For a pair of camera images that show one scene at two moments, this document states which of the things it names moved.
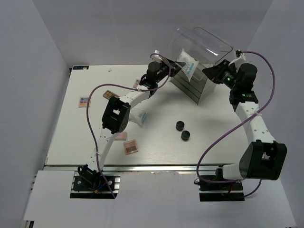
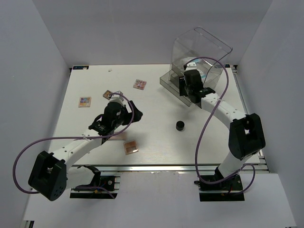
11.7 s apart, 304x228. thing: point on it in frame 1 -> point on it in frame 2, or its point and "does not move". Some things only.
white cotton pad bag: [191, 63] -> [203, 75]
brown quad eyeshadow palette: [130, 147] does not move
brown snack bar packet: [108, 94] does not move
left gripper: [175, 67] -> [138, 115]
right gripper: [213, 73] -> [182, 83]
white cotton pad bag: [139, 116] -> [184, 61]
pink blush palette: [136, 83] does not move
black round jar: [179, 125] does not move
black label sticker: [80, 67] does not move
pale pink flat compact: [120, 136] does not move
